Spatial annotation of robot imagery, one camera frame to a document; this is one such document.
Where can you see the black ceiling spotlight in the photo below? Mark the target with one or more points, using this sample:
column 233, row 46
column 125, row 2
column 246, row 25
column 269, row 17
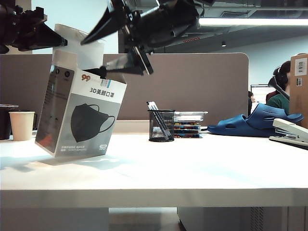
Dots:
column 223, row 44

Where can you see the black mesh pen holder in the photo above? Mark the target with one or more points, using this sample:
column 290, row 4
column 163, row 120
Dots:
column 168, row 120

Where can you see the red office chair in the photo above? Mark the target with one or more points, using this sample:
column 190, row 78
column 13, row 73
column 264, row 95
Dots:
column 270, row 96

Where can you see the dark cup at edge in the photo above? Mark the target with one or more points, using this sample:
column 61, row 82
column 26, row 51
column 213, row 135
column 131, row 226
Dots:
column 4, row 125

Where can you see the black chair headrest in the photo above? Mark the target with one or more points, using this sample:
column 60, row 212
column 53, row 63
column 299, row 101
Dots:
column 276, row 84

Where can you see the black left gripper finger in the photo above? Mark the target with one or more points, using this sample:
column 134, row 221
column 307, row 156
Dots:
column 45, row 38

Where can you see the red LED sign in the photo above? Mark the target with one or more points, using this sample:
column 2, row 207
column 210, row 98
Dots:
column 192, row 40

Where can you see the clear plastic flat case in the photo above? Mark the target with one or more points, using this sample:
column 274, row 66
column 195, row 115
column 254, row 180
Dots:
column 187, row 116

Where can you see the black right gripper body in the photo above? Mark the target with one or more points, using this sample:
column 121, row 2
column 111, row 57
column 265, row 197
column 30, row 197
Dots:
column 163, row 21

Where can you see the colourful printed flat box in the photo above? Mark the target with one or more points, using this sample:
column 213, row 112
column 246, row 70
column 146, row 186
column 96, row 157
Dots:
column 187, row 136
column 187, row 130
column 187, row 124

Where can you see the brown desk partition panel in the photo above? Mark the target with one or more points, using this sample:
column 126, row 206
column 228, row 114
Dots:
column 192, row 84

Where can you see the blue rubber slipper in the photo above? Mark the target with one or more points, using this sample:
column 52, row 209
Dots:
column 240, row 125

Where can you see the computer monitor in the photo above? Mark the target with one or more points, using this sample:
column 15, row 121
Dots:
column 261, row 93

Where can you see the ceiling light strip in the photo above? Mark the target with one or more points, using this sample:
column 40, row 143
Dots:
column 252, row 21

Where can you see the white grey mask box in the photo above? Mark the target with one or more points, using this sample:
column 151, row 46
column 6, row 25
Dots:
column 91, row 130

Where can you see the grey white stapler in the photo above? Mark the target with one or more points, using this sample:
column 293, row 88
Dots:
column 288, row 127

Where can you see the person with dark hair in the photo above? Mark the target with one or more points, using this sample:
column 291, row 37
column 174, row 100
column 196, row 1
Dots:
column 251, row 97

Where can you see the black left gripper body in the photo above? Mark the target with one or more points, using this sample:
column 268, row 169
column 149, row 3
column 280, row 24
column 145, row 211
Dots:
column 14, row 26

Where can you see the person in green shirt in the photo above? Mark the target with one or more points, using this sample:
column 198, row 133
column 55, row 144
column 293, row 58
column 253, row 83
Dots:
column 279, row 103

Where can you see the beige paper cup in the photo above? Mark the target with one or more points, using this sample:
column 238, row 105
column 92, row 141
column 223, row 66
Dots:
column 22, row 127

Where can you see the round colourful lid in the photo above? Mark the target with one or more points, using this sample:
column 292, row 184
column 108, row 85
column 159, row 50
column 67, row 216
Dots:
column 8, row 106

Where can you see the cardboard box with labels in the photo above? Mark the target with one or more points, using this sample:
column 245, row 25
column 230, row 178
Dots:
column 300, row 101

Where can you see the white black-capped pen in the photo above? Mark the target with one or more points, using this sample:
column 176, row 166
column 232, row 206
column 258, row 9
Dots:
column 154, row 106
column 149, row 106

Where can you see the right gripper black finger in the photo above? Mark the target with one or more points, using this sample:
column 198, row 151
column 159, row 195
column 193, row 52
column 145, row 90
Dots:
column 108, row 24
column 130, row 63

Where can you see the grey desk side panel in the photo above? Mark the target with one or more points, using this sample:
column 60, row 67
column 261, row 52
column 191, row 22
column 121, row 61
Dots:
column 48, row 220

